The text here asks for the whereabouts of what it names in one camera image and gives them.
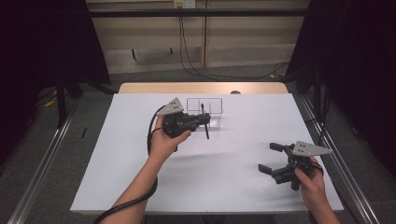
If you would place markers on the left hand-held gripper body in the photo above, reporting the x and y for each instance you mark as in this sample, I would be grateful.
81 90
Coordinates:
177 123

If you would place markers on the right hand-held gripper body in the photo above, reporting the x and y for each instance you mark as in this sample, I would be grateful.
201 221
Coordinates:
295 165

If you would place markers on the black pen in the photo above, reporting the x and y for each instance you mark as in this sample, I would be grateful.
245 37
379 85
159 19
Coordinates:
207 132

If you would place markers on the clear acrylic pen holder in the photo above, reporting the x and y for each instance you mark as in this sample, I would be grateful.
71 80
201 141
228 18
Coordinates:
216 123

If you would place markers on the person's left hand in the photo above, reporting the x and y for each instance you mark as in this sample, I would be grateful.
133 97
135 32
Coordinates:
165 144

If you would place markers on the person's right hand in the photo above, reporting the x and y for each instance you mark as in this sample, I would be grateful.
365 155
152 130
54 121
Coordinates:
311 186

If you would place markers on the wooden table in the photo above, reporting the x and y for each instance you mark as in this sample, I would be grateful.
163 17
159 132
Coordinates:
174 87

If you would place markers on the brown round table grommet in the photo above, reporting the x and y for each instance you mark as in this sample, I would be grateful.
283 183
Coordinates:
235 92

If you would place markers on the white table cover sheet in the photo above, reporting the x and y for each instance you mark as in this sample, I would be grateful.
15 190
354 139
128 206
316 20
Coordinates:
224 186

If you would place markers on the small black floor item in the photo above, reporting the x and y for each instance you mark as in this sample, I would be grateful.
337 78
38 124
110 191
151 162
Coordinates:
83 132

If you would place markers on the black horizontal bar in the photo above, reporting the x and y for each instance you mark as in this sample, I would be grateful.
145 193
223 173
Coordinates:
155 12

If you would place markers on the black curtain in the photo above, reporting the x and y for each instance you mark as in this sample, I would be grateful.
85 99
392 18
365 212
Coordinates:
37 56
358 62

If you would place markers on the black metal stand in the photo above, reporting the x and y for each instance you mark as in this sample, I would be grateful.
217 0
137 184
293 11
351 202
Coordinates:
61 102

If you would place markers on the yellow floor item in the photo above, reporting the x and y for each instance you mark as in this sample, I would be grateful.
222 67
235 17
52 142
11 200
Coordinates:
49 103

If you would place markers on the aluminium floor rail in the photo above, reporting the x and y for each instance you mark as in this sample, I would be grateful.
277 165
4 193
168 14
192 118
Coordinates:
345 177
40 168

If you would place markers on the white wall socket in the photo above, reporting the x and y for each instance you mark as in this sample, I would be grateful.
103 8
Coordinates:
184 3

